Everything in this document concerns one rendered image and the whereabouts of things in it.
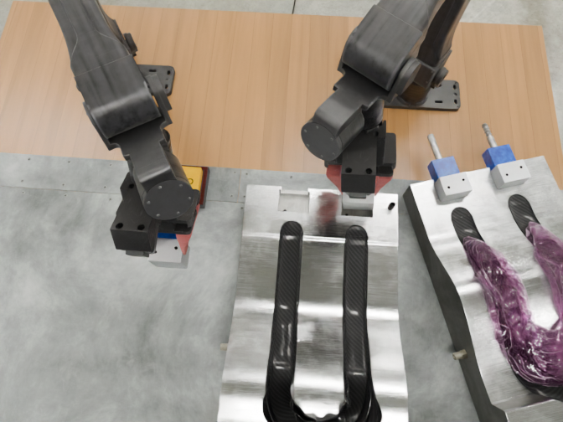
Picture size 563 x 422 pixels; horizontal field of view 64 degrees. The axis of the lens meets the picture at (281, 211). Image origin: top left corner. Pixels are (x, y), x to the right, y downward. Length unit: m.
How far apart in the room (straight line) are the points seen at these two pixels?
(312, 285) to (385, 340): 0.14
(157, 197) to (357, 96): 0.26
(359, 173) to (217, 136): 0.44
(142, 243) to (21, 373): 0.44
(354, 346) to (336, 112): 0.36
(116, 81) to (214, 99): 0.48
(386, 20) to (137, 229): 0.37
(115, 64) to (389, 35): 0.30
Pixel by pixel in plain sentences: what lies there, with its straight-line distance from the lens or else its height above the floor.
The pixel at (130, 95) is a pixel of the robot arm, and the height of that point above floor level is 1.20.
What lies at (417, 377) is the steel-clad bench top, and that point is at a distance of 0.84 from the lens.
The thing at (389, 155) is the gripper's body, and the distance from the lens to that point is 0.67.
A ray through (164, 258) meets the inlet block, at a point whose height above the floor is 0.96.
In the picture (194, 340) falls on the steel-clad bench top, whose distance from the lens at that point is 0.83.
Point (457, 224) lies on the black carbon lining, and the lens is 0.86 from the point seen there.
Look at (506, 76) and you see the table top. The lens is 1.12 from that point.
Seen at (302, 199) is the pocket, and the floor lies 0.86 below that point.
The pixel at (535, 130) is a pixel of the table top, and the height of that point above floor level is 0.80.
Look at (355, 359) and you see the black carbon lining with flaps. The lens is 0.71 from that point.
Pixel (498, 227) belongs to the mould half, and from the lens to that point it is 0.88.
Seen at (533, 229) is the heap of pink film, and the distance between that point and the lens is 0.89.
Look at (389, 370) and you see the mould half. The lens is 0.71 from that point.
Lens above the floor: 1.61
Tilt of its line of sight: 70 degrees down
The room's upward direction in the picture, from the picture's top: straight up
